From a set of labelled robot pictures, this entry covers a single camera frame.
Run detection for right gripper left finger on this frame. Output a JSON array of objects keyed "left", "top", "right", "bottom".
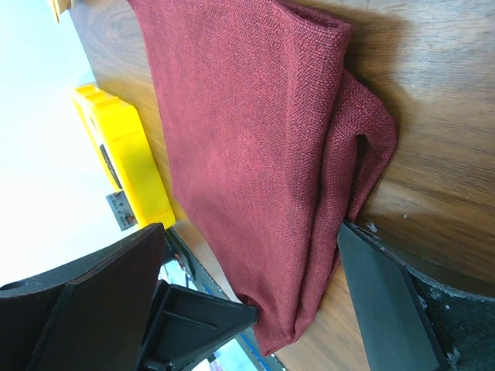
[{"left": 1, "top": 223, "right": 165, "bottom": 370}]

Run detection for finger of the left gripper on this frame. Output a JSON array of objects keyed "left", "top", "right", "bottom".
[{"left": 141, "top": 280, "right": 258, "bottom": 370}]

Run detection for dark red cloth napkin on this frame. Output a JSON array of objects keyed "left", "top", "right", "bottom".
[{"left": 131, "top": 1, "right": 397, "bottom": 355}]

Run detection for yellow plastic bin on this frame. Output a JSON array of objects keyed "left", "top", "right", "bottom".
[{"left": 72, "top": 84, "right": 176, "bottom": 231}]

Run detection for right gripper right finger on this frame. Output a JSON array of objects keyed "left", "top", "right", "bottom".
[{"left": 337, "top": 221, "right": 494, "bottom": 370}]

